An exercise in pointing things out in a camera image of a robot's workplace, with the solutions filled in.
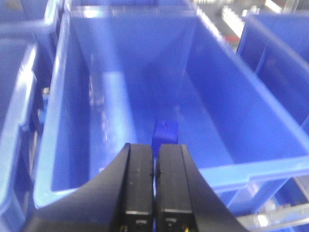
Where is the blue plastic bin left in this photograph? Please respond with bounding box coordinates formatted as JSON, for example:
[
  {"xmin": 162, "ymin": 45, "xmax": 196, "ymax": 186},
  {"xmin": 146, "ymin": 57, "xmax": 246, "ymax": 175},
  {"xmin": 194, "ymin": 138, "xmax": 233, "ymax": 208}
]
[{"xmin": 0, "ymin": 0, "xmax": 63, "ymax": 232}]

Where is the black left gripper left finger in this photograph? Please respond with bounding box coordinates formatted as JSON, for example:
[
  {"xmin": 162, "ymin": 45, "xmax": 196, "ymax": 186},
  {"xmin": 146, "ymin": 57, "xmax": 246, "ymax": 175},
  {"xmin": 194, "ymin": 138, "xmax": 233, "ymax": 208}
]
[{"xmin": 21, "ymin": 143, "xmax": 154, "ymax": 232}]

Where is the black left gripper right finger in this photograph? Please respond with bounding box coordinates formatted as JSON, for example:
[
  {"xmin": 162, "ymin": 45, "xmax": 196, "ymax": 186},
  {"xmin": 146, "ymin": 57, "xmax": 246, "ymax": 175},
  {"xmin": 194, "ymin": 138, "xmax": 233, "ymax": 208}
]
[{"xmin": 155, "ymin": 144, "xmax": 246, "ymax": 232}]

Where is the blue plastic bin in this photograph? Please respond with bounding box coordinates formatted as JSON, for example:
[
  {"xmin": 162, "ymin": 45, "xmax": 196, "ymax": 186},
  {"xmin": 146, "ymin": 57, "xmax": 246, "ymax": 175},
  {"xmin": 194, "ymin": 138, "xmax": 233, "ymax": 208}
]
[
  {"xmin": 0, "ymin": 0, "xmax": 63, "ymax": 232},
  {"xmin": 33, "ymin": 6, "xmax": 309, "ymax": 214}
]

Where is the blue plastic bin middle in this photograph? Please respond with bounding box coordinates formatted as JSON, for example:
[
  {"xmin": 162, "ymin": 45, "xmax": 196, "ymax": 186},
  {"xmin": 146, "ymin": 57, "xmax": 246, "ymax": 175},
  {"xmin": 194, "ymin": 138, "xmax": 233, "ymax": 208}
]
[{"xmin": 33, "ymin": 6, "xmax": 309, "ymax": 214}]

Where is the blue bottle-shaped part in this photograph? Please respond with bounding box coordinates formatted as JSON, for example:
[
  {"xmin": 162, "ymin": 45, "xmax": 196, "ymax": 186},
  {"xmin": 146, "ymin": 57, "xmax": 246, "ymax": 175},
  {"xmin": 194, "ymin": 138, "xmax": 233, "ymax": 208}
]
[{"xmin": 151, "ymin": 119, "xmax": 180, "ymax": 182}]

